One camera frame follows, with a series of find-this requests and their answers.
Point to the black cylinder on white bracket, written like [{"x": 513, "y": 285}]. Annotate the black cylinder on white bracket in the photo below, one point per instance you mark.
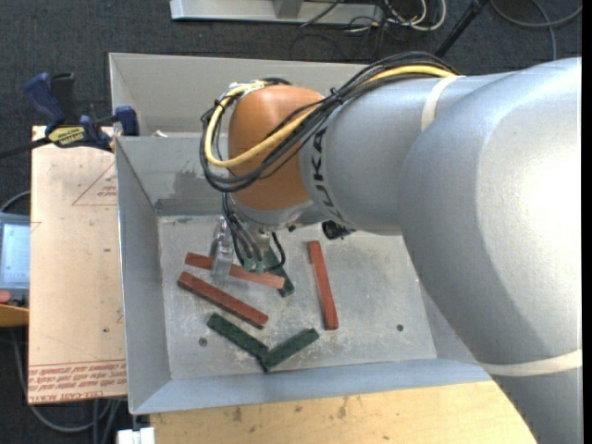
[{"x": 336, "y": 229}]

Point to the red-brown flat block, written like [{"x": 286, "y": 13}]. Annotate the red-brown flat block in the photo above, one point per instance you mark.
[
  {"x": 222, "y": 299},
  {"x": 324, "y": 289},
  {"x": 259, "y": 278}
]

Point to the grey metal bin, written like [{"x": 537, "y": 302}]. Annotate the grey metal bin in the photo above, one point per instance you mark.
[{"x": 370, "y": 294}]

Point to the brown cardboard board red print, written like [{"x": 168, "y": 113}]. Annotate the brown cardboard board red print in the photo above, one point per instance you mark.
[{"x": 74, "y": 271}]

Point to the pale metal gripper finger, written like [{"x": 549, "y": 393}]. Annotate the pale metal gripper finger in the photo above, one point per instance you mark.
[
  {"x": 225, "y": 266},
  {"x": 215, "y": 252}
]

